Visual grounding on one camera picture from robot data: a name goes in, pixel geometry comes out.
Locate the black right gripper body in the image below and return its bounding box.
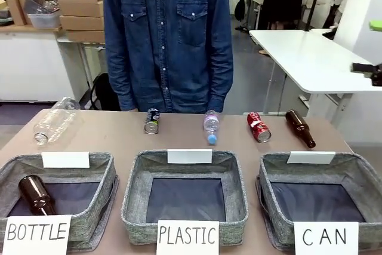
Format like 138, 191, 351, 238
351, 62, 382, 87

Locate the red drink can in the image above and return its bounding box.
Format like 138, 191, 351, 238
246, 111, 272, 143

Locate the grey fabric basket can label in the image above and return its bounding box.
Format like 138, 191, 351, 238
255, 152, 382, 251

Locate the white CAN paper label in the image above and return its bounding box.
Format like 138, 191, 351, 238
293, 221, 359, 255

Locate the black drink can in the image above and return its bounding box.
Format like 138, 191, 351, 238
144, 108, 161, 135

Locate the grey fabric basket plastic label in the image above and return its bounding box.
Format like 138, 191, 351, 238
121, 149, 249, 245

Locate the grey fabric basket bottle label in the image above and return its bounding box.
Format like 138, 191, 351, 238
0, 152, 120, 250

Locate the white table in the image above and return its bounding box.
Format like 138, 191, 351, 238
248, 29, 382, 118

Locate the brown glass bottle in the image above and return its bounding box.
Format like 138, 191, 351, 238
285, 109, 316, 149
18, 176, 57, 217

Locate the blank white card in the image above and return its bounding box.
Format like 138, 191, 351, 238
41, 151, 90, 168
286, 150, 336, 165
167, 148, 213, 164

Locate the black hanging bag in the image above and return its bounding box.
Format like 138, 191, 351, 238
234, 0, 247, 23

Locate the small blue-capped water bottle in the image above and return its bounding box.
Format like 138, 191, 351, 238
203, 109, 221, 145

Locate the person in denim shirt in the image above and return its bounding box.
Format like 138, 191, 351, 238
100, 0, 234, 115

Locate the white PLASTIC paper label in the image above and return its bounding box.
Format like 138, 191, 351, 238
156, 220, 220, 255

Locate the black backpack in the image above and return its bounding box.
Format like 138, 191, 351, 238
89, 72, 122, 111

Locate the flat cardboard box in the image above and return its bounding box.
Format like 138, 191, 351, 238
65, 29, 106, 43
59, 15, 105, 32

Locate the large clear plastic bottle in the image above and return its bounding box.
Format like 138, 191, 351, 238
32, 96, 82, 148

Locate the clear plastic crate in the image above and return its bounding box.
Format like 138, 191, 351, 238
23, 0, 62, 29

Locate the wooden-top white desk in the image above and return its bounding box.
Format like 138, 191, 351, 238
0, 23, 90, 102

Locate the small cardboard box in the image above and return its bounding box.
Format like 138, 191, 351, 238
5, 0, 31, 26

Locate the white BOTTLE paper label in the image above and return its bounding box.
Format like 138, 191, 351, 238
0, 214, 72, 255

